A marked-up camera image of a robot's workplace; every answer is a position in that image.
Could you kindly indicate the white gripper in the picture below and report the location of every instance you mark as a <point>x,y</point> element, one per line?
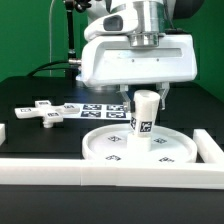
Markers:
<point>110,60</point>

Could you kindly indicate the white round table top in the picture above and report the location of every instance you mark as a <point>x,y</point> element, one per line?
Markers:
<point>111,143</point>

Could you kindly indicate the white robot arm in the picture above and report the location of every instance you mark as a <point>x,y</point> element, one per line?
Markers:
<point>133,42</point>

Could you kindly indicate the white marker sheet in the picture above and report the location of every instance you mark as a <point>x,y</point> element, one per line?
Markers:
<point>100,111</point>

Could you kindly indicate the white right fence bar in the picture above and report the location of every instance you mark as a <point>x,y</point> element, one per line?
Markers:
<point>208,149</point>

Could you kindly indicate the white fence bar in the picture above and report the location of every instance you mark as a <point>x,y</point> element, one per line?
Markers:
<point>208,149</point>
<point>88,172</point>

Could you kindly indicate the white cross table base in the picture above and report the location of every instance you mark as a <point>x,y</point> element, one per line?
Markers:
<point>49,113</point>

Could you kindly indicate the white left fence block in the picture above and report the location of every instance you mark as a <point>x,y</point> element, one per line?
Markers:
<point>2,133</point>

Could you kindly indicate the white front fence bar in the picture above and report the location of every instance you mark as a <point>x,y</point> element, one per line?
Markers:
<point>88,172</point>

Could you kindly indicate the black camera stand pole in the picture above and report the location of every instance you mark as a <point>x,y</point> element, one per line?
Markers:
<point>80,6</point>

